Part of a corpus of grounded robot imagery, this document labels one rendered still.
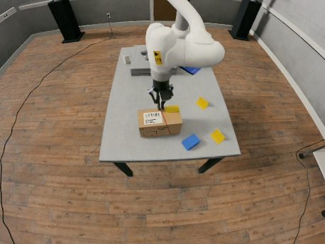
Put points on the tan cardboard carton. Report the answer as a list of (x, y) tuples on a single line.
[(152, 123)]

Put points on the blue box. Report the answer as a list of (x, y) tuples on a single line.
[(190, 142)]

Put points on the blue notebook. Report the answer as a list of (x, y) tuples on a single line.
[(191, 70)]

